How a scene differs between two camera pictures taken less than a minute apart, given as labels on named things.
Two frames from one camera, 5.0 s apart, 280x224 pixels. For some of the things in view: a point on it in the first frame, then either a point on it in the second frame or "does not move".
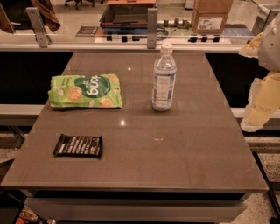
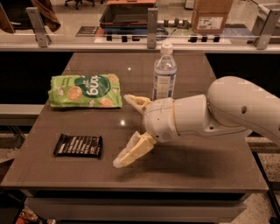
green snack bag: (101, 91) does not move
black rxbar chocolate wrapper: (86, 145) does not move
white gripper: (270, 48) → (158, 119)
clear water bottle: (164, 77) does not move
